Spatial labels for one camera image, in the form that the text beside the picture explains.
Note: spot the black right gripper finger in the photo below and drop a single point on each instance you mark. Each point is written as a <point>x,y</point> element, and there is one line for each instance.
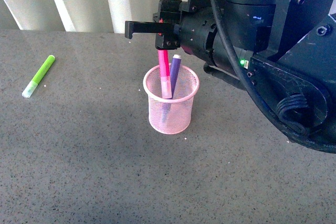
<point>132,27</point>

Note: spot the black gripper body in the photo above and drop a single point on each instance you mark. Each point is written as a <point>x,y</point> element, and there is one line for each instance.
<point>196,33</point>

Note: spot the purple highlighter pen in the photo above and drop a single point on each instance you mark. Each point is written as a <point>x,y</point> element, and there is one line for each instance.
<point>174,71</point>

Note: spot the pink highlighter pen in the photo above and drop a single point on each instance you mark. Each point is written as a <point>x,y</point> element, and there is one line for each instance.
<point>165,74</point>

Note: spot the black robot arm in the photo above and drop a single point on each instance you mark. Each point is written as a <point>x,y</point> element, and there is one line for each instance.
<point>282,52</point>

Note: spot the pink mesh pen cup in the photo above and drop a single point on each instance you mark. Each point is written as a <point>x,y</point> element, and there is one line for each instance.
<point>171,116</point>

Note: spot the green highlighter pen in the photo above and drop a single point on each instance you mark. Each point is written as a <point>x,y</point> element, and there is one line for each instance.
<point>37,78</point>

